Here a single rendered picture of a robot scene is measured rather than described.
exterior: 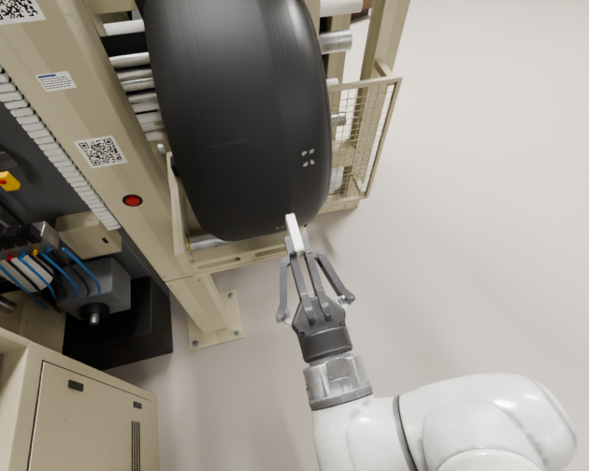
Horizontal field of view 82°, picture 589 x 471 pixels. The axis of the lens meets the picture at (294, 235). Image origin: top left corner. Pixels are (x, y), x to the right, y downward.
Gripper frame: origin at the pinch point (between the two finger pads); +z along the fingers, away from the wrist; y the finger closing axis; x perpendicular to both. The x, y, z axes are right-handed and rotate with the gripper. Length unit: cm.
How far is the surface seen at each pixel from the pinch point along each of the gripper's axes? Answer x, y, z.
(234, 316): 126, 23, 18
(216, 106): -11.0, 8.0, 20.3
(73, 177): 13, 42, 31
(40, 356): 39, 64, 0
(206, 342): 125, 39, 8
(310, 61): -12.6, -9.0, 25.2
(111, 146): 5.0, 30.9, 30.9
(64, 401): 49, 64, -11
